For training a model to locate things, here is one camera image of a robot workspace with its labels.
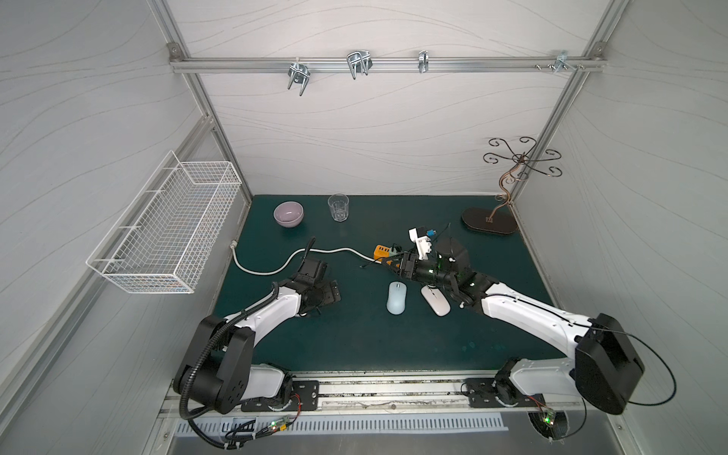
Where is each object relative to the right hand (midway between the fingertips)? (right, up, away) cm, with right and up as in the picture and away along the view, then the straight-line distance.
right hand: (385, 262), depth 76 cm
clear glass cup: (-17, +18, +38) cm, 45 cm away
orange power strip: (0, 0, +25) cm, 25 cm away
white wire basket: (-55, +7, -7) cm, 56 cm away
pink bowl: (-37, +15, +36) cm, 53 cm away
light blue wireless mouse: (+4, -14, +14) cm, 20 cm away
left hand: (-18, -13, +14) cm, 26 cm away
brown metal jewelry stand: (+48, +12, +35) cm, 61 cm away
